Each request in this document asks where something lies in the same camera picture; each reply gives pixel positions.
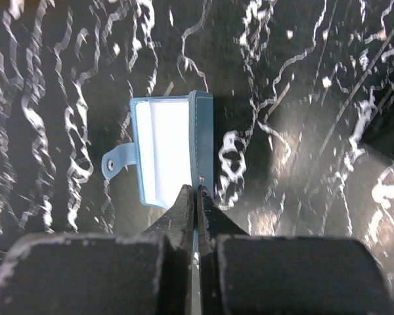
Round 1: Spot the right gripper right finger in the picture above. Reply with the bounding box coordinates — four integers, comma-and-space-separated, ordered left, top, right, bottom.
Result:
196, 185, 248, 255

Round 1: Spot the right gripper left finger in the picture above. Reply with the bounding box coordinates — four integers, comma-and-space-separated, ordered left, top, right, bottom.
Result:
144, 184, 194, 252

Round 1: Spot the black VIP credit card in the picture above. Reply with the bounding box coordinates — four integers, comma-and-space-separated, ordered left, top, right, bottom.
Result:
191, 228, 202, 315

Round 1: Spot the blue card holder wallet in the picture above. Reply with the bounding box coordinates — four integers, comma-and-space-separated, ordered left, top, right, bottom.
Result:
101, 91, 214, 209

